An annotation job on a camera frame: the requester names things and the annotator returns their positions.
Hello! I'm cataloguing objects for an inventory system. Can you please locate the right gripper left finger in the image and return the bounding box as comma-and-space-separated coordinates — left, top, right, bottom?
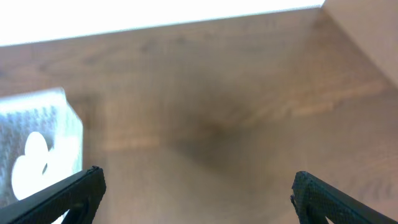
1, 166, 106, 224

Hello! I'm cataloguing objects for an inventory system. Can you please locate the clear plastic basket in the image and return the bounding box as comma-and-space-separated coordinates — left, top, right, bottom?
1, 88, 83, 208

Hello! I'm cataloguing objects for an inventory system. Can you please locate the white spoon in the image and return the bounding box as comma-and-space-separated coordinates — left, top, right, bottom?
11, 154, 49, 200

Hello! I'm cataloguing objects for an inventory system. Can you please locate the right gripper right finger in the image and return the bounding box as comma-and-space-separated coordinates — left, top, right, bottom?
290, 171, 397, 224

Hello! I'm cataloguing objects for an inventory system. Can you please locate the white spoon diagonal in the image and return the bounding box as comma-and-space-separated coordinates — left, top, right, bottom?
24, 132, 49, 158

